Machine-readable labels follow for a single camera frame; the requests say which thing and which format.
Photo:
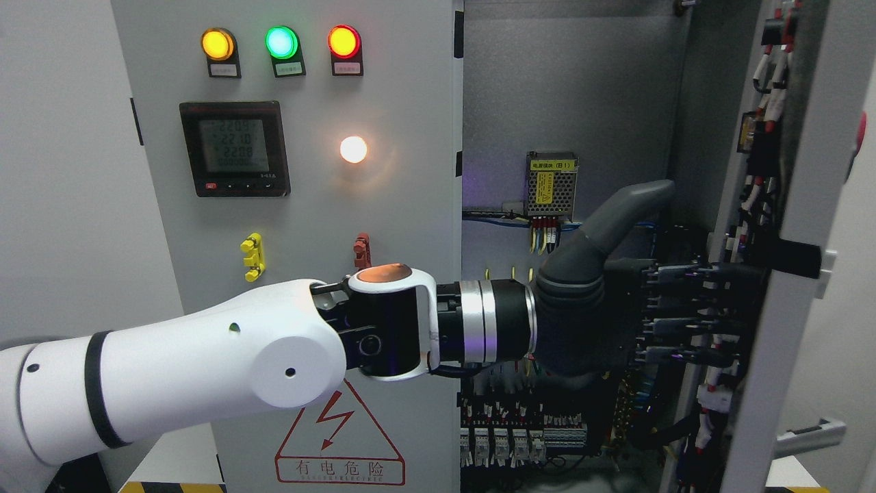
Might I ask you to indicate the grey cabinet door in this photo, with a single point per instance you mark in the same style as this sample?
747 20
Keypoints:
831 72
405 194

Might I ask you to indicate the red test terminal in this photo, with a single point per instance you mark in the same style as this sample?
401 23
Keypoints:
361 252

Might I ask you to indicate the black digital power meter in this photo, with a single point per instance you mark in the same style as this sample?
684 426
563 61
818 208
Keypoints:
236 149

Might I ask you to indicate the metal mesh power supply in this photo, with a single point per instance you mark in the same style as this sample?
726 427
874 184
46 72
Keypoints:
552 178

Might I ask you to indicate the silver door handle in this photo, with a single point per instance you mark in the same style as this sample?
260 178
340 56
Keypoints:
828 432

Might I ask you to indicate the white glowing indicator lamp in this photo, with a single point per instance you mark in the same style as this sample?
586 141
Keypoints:
353 149

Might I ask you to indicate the yellow test terminal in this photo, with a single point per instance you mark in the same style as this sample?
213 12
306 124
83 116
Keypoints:
253 257

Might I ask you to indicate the yellow indicator lamp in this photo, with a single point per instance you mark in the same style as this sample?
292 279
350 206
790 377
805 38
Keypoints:
219 46

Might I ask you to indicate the green indicator lamp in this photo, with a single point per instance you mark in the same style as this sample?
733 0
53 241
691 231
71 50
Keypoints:
284 48

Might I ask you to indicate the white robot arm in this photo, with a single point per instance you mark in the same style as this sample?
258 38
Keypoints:
280 346

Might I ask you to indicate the red indicator lamp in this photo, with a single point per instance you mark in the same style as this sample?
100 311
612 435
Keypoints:
346 48

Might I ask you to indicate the red electric hazard warning sign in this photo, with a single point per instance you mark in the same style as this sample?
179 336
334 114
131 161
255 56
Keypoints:
339 442

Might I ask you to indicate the dark grey robot hand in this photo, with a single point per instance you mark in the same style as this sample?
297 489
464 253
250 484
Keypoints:
592 310

